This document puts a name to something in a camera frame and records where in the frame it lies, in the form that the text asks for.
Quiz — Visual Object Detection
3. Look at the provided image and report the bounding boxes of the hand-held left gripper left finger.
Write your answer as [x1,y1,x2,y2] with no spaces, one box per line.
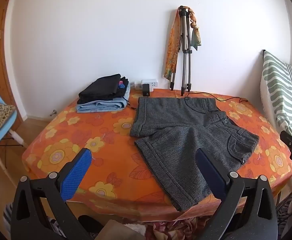
[10,148,92,240]

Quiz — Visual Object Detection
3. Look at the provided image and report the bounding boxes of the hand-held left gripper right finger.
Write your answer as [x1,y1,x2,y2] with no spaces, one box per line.
[196,148,278,240]

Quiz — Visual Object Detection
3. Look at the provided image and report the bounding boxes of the grey houndstooth short pants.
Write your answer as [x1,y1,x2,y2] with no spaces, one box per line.
[130,97,260,212]

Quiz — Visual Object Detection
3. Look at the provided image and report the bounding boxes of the orange floral tablecloth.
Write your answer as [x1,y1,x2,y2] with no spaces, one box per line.
[22,89,292,222]

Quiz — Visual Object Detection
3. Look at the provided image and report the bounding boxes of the green striped cushion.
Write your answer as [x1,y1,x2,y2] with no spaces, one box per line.
[260,50,292,140]

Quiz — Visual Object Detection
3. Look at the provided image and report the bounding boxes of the zebra striped cloth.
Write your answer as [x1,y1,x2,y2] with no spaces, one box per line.
[276,167,292,240]

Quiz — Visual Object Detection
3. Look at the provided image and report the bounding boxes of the pile of patterned cloth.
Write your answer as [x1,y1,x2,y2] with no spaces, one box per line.
[146,215,213,240]

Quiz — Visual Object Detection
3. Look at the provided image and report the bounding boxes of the stack of folded clothes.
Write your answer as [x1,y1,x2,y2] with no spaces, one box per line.
[76,86,131,113]

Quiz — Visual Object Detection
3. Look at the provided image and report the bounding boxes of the cardboard box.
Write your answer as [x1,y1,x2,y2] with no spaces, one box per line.
[98,219,147,240]

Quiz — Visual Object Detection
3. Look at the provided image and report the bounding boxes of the light blue chair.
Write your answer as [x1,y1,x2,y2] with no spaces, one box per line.
[0,77,29,172]

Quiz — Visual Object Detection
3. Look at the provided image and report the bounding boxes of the folded black garment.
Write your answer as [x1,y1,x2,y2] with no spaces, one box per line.
[78,74,129,101]

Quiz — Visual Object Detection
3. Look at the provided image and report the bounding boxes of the white power strip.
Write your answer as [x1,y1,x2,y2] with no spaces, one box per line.
[134,79,159,90]

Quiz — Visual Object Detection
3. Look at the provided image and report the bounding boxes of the metal tripod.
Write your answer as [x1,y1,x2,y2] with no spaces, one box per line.
[170,6,193,97]

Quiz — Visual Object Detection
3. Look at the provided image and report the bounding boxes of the orange floral scarf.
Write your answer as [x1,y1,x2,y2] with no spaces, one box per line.
[164,11,182,80]

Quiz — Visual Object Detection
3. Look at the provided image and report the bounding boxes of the braided orange green scarf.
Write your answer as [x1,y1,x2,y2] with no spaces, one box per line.
[185,7,203,51]

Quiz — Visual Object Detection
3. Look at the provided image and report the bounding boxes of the black cable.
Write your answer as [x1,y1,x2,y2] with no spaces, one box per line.
[187,92,248,103]

